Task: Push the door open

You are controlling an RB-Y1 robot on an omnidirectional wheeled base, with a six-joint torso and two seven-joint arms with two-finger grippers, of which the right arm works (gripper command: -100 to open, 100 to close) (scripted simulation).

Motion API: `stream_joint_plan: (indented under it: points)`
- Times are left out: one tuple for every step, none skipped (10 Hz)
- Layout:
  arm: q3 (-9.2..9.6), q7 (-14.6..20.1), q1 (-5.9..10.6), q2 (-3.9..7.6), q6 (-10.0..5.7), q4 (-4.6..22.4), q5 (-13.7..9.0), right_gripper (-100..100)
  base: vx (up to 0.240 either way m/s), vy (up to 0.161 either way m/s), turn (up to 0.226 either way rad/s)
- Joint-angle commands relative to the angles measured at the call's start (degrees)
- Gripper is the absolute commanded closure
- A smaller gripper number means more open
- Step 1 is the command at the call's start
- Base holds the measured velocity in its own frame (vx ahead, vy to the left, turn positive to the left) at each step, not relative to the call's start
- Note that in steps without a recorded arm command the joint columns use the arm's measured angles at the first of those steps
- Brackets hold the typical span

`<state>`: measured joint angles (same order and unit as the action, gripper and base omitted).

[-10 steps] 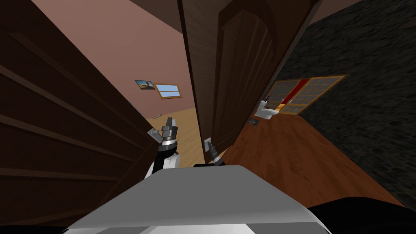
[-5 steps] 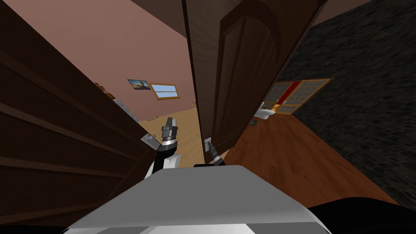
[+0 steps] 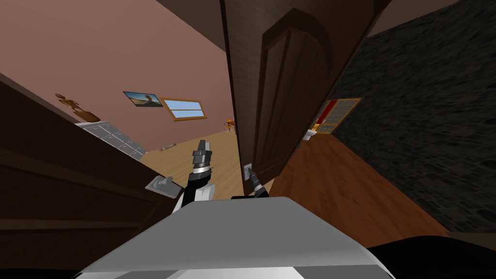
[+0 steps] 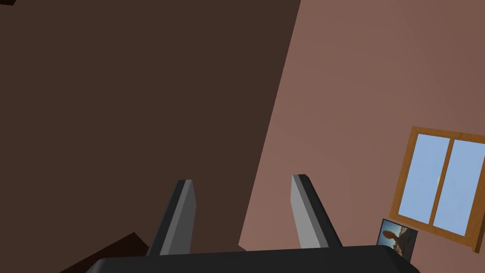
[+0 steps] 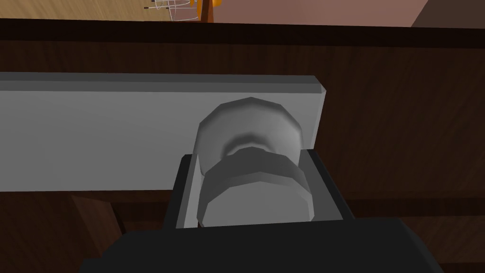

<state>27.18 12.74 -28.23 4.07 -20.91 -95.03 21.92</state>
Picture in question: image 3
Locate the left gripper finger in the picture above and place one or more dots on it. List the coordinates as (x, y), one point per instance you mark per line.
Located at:
(201, 145)
(208, 147)

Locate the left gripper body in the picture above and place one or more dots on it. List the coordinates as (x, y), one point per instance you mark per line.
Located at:
(202, 159)

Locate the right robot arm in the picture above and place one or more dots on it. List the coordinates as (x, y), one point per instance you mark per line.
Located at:
(438, 259)

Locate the orange wooden chair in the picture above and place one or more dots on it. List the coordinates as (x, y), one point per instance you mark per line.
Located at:
(230, 126)

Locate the wooden framed window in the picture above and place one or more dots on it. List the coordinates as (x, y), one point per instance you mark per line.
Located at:
(184, 109)

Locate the framed landscape picture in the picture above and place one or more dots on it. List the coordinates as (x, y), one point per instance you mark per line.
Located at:
(143, 99)

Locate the grey drawer cabinet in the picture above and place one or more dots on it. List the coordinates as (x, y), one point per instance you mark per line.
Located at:
(112, 137)

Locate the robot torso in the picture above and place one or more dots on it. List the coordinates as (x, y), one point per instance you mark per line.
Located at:
(240, 240)

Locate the dark brown arched door leaf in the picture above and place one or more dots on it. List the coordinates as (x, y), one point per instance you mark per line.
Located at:
(286, 85)

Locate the white toilet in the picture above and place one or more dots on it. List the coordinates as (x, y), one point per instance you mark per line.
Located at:
(309, 135)

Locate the wooden lattice glass door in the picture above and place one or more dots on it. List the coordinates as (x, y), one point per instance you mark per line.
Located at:
(340, 115)

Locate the dark brown panelled door leaf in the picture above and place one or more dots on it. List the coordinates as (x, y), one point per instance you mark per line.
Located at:
(66, 186)

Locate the brown wall ornament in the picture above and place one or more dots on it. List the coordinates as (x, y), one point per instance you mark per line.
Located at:
(79, 110)

